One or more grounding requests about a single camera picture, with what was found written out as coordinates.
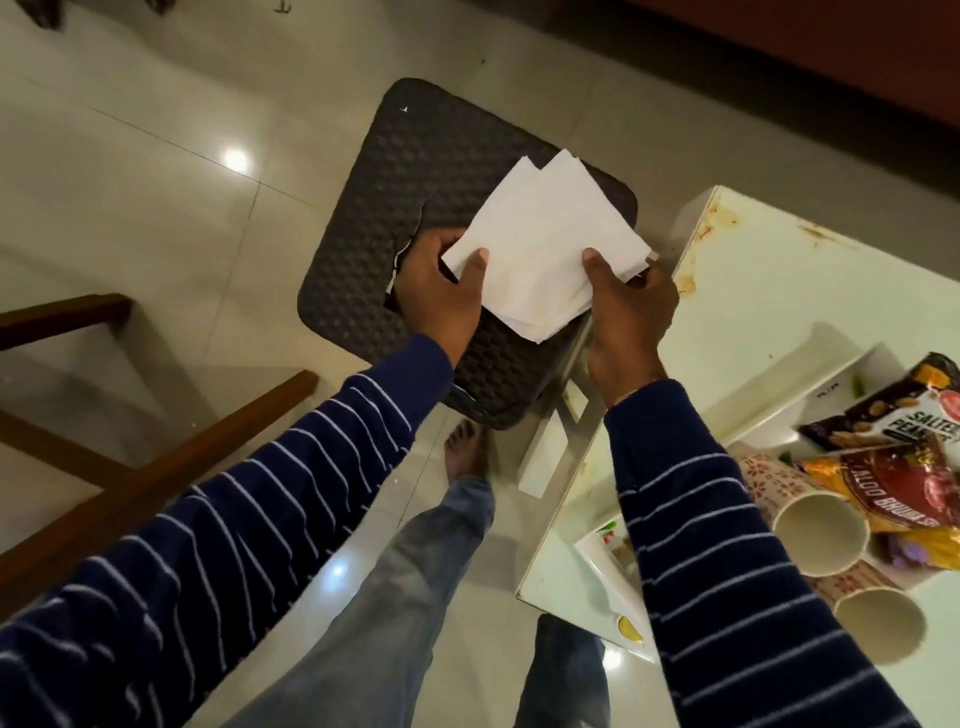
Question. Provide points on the white paper napkin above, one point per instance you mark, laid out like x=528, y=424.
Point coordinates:
x=540, y=240

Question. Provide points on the person's right forearm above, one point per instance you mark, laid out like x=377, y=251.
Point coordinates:
x=720, y=562

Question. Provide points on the brown wooden furniture frame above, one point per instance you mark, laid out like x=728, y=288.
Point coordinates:
x=150, y=480

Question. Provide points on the brown wooden cabinet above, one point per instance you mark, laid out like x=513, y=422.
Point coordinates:
x=810, y=45

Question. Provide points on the person's right thumb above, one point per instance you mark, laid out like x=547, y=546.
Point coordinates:
x=601, y=271

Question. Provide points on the person's left leg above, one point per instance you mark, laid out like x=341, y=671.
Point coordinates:
x=375, y=622

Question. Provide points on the patterned paper cup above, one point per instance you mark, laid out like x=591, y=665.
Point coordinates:
x=814, y=525
x=877, y=622

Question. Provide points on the person's left hand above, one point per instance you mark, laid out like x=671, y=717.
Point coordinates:
x=435, y=300

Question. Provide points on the person's right hand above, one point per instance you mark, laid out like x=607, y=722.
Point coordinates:
x=630, y=322

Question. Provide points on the black woven plastic stool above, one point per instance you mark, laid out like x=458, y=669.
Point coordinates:
x=390, y=187

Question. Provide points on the person's left thumb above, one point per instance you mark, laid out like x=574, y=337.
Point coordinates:
x=474, y=271

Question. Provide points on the person's bare foot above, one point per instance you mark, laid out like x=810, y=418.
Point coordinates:
x=465, y=450

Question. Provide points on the person's right leg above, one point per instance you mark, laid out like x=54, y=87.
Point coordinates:
x=562, y=675

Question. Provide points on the red yellow snack packet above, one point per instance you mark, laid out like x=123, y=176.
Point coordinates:
x=907, y=495

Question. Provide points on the person's left forearm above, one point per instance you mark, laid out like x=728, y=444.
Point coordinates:
x=225, y=540

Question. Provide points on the white printed sachet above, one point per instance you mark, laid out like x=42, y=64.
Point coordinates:
x=611, y=585

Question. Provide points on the person's leg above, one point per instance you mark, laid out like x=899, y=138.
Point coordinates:
x=562, y=675
x=375, y=622

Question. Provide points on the dark peanut snack packet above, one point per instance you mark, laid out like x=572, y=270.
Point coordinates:
x=892, y=409

